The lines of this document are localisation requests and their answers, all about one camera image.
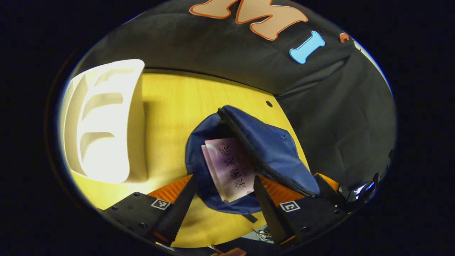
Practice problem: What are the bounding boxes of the blue schoolbag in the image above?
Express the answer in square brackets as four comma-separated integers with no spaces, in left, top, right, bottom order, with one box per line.
[185,105,320,223]

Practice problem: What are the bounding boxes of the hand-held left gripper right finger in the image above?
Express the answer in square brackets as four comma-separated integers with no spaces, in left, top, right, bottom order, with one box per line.
[253,175,347,246]

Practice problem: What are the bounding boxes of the black backdrop cloth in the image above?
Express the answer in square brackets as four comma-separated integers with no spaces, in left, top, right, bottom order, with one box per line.
[71,0,397,192]

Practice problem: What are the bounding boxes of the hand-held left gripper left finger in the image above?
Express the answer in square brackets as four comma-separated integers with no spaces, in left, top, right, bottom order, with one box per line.
[101,174,198,246]

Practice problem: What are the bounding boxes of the purple cover book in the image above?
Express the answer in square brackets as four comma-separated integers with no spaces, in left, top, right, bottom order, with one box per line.
[201,138,258,203]

